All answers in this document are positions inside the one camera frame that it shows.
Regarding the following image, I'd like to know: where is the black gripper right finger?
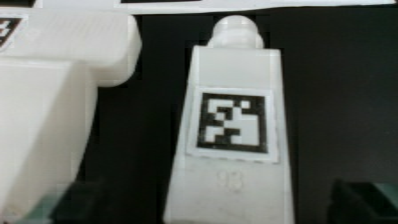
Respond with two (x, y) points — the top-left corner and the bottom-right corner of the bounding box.
(327, 180), (398, 224)

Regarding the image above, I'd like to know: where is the white leg with tag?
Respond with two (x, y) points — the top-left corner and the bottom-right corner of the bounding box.
(163, 15), (293, 224)

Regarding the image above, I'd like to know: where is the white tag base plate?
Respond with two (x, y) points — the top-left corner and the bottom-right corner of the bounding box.
(0, 0), (398, 16)

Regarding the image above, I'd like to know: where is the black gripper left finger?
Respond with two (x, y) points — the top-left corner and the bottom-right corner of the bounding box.
(0, 182), (98, 224)

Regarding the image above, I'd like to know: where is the white chair back frame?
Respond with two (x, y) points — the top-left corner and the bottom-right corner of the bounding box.
(0, 7), (142, 224)

